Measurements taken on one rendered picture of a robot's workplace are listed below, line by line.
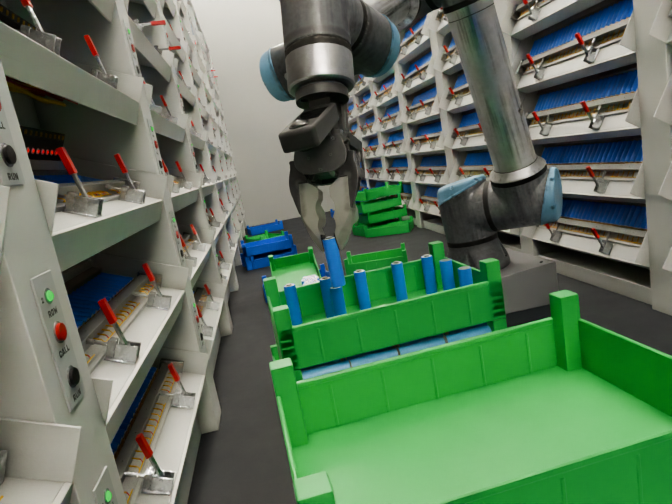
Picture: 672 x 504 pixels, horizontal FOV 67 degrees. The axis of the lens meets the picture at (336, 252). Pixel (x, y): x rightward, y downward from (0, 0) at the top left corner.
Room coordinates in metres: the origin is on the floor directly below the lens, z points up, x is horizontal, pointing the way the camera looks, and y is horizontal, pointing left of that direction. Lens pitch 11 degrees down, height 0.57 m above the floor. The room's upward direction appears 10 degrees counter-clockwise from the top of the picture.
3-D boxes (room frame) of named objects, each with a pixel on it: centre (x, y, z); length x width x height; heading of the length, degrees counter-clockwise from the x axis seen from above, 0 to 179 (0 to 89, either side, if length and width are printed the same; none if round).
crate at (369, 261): (2.45, -0.19, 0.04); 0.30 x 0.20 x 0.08; 83
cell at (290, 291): (0.76, 0.08, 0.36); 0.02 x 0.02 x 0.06
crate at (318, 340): (0.71, -0.04, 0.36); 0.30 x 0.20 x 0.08; 100
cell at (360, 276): (0.77, -0.03, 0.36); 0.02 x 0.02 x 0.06
